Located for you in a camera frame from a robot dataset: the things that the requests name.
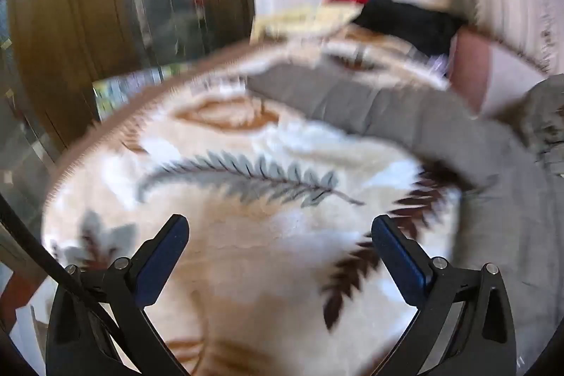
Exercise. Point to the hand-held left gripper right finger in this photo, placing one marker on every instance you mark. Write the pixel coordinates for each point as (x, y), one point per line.
(398, 263)

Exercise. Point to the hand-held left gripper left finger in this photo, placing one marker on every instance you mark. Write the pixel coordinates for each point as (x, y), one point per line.
(161, 263)

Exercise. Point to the grey quilted jacket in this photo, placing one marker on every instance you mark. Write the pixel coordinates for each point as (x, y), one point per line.
(506, 226)

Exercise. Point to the leaf print fleece blanket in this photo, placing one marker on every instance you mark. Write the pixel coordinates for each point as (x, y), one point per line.
(246, 252)

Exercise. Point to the colourful printed packet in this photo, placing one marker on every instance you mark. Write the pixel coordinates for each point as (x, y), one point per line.
(132, 87)

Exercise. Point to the pink sofa backrest cushion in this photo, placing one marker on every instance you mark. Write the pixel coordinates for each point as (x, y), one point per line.
(471, 67)

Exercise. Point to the black clothing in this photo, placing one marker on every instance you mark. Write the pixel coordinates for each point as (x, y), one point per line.
(409, 21)

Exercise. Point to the wooden cabinet with glass door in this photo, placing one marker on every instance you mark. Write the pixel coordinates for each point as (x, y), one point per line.
(53, 28)

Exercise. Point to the pale yellow cloth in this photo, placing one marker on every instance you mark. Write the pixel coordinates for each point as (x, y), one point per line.
(304, 20)

